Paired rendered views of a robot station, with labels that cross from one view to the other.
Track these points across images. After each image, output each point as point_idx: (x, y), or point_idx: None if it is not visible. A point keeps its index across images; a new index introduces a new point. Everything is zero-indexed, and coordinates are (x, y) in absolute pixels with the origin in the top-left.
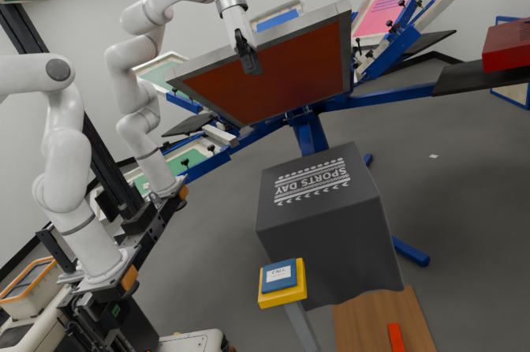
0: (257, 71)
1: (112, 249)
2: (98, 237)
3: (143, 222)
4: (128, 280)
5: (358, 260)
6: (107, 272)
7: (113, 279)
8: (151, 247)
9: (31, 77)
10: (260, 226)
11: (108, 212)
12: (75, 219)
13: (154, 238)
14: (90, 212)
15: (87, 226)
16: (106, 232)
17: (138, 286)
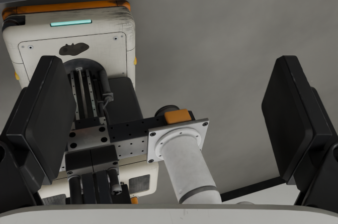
0: (64, 94)
1: (185, 148)
2: (198, 167)
3: (108, 154)
4: (184, 114)
5: None
6: (194, 135)
7: (203, 124)
8: (115, 124)
9: None
10: None
11: (125, 196)
12: (217, 199)
13: (104, 130)
14: (200, 195)
15: (209, 184)
16: (181, 168)
17: (166, 105)
